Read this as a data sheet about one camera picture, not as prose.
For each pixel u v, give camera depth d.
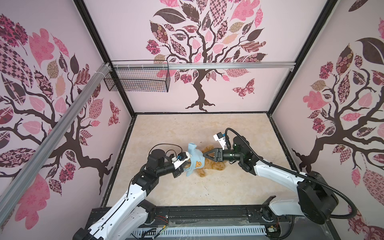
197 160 0.73
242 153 0.63
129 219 0.56
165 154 0.58
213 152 0.70
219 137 0.72
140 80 1.22
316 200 0.42
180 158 0.61
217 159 0.68
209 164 0.85
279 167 0.52
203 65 0.93
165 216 0.73
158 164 0.58
